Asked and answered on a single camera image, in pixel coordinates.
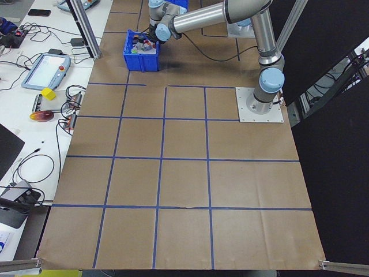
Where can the grey-blue teach pendant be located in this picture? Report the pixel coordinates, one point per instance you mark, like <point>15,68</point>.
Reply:
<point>78,4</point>
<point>46,70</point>

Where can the blue bin with mixed buttons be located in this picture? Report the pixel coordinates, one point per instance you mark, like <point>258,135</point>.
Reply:
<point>141,63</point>

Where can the grey push button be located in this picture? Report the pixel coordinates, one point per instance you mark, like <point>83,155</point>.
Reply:
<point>139,46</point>

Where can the black smartphone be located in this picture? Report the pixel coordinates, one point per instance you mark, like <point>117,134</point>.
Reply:
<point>39,12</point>

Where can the white labelled box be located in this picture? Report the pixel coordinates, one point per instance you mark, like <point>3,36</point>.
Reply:
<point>4,241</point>

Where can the black power adapter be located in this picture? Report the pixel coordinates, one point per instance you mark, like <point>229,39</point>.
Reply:
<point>77,42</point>
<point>56,52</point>

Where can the white plastic contact block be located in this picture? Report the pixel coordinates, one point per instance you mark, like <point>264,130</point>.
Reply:
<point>150,49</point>

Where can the blue cloth bundle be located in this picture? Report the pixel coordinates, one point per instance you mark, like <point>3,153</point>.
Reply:
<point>5,23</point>

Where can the circuit board cluster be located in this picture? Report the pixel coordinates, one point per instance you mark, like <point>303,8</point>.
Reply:
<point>17,34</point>

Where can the aluminium profile post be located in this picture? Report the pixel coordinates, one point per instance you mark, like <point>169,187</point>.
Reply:
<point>84,27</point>
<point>291,24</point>

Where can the black frame cover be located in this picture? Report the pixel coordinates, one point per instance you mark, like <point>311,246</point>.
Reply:
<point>331,173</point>

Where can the yellow cube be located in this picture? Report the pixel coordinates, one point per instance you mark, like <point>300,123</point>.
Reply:
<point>48,94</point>

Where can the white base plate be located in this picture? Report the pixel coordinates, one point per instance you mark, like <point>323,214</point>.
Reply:
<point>234,33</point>
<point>245,115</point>

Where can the grey computer box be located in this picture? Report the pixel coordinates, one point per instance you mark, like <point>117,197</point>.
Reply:
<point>11,216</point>

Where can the red-yellow toy fruit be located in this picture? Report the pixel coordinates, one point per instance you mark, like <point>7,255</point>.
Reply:
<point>41,116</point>

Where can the black round push button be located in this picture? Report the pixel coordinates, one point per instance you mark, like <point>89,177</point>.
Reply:
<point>142,38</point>

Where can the aluminium profile bar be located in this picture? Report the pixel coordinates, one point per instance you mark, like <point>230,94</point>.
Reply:
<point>20,266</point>
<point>343,267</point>

